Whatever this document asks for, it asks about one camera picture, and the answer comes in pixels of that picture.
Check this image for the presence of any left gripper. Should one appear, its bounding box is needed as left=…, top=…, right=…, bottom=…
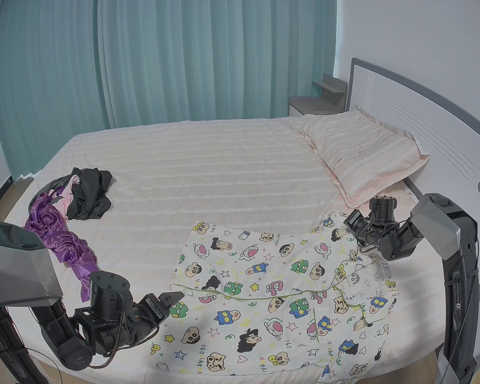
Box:
left=129, top=291, right=186, bottom=347

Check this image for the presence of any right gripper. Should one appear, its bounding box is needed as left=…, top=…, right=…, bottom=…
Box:
left=344, top=211, right=372, bottom=241

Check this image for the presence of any white printed pyjama top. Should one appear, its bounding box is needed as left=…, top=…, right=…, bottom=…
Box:
left=148, top=211, right=400, bottom=384

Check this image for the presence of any bed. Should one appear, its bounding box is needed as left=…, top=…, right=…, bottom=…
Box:
left=0, top=57, right=480, bottom=384

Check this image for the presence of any pink striped pillow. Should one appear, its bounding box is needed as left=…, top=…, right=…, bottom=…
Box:
left=289, top=107, right=431, bottom=209

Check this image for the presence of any grey bedside table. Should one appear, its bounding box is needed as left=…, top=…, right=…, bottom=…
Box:
left=289, top=73, right=347, bottom=116

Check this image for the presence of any black garment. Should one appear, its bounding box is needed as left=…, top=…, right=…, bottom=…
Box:
left=67, top=167, right=116, bottom=221

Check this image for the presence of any purple garment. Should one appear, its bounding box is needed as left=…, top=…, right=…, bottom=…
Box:
left=24, top=192, right=99, bottom=304

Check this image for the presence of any pink garment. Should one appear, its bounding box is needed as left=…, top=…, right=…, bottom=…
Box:
left=50, top=174, right=81, bottom=216

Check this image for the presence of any grey garment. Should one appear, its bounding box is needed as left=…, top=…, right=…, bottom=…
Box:
left=32, top=178, right=72, bottom=203

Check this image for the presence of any blue-green curtain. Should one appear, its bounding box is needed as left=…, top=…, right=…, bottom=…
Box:
left=97, top=0, right=338, bottom=130
left=0, top=0, right=111, bottom=181

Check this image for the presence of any black cable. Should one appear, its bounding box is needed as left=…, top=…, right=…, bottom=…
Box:
left=22, top=349, right=66, bottom=384
left=358, top=234, right=383, bottom=257
left=90, top=313, right=126, bottom=369

